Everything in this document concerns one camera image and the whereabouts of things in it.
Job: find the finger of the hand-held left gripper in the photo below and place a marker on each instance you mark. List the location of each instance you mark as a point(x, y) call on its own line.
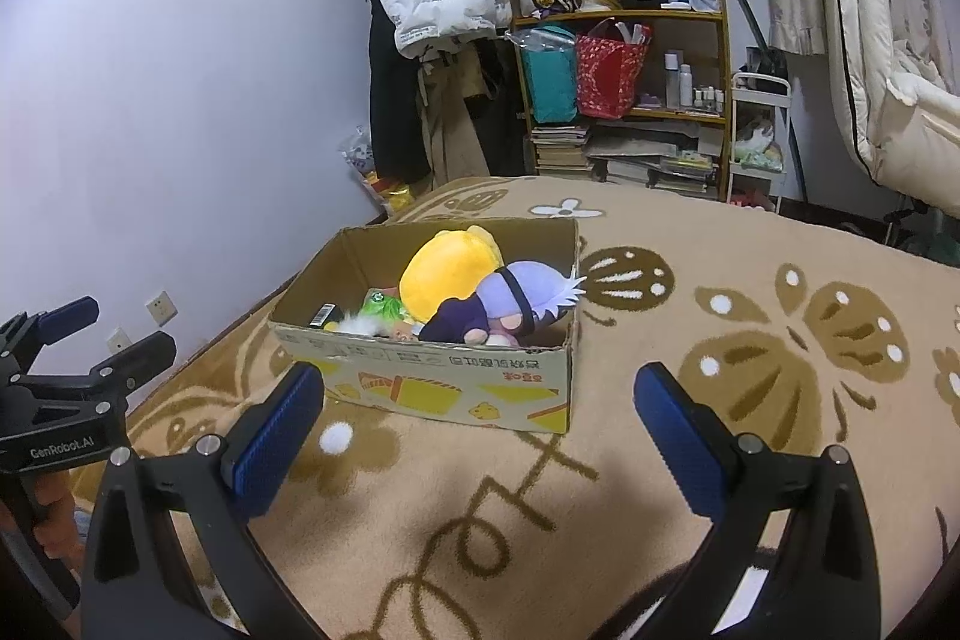
point(71, 314)
point(146, 351)

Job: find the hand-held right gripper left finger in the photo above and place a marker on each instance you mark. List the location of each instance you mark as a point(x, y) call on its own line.
point(277, 430)

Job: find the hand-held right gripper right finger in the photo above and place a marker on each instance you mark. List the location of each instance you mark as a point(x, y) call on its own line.
point(675, 430)

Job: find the small black box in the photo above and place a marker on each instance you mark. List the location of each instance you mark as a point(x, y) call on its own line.
point(328, 314)

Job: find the white fluffy plush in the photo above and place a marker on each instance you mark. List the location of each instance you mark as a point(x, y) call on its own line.
point(360, 326)

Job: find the cardboard box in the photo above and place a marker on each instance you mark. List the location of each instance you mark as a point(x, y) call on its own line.
point(420, 385)

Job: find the green packet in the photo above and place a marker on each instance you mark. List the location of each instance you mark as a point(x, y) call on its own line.
point(386, 308)

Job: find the purple-haired plush doll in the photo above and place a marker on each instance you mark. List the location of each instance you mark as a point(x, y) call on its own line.
point(517, 287)

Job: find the yellow plush toy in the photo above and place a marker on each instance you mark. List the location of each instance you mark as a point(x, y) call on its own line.
point(442, 272)

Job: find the person's left hand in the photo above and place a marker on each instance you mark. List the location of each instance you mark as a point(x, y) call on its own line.
point(56, 527)

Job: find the wide stack of books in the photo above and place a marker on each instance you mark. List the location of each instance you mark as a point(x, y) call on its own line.
point(660, 164)

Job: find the bag of colourful toys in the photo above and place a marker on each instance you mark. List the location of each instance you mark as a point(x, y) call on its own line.
point(371, 171)

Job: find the narrow stack of books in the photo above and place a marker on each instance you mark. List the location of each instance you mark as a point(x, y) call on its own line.
point(562, 153)

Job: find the row of small bottles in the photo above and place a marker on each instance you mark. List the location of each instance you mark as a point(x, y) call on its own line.
point(710, 100)

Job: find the white utility cart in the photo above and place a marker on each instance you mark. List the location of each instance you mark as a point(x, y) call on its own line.
point(784, 108)

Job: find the short white bottle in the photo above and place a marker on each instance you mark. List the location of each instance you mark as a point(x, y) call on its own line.
point(686, 89)

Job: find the black hanging garment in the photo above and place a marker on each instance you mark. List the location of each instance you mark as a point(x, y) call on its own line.
point(390, 108)

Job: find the beige hanging coat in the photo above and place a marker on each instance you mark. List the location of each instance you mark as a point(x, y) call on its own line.
point(450, 130)

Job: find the tall white bottle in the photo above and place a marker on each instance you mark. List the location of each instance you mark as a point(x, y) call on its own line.
point(672, 81)

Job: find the red patterned bag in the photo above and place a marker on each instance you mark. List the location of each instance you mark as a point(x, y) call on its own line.
point(607, 78)

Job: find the teal bag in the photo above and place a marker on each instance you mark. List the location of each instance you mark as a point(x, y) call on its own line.
point(551, 81)

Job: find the wooden shelf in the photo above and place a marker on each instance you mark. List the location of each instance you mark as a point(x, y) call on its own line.
point(675, 15)

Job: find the white wall socket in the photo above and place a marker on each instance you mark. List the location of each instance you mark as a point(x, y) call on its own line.
point(160, 308)
point(120, 338)

